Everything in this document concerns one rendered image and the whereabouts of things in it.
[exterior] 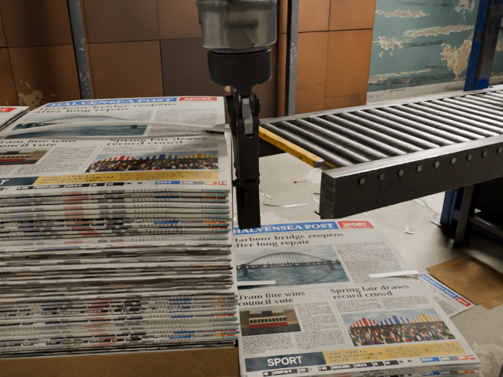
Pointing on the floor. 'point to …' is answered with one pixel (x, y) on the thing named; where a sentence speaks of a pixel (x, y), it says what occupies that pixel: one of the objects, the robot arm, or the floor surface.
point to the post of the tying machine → (477, 80)
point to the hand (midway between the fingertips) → (247, 203)
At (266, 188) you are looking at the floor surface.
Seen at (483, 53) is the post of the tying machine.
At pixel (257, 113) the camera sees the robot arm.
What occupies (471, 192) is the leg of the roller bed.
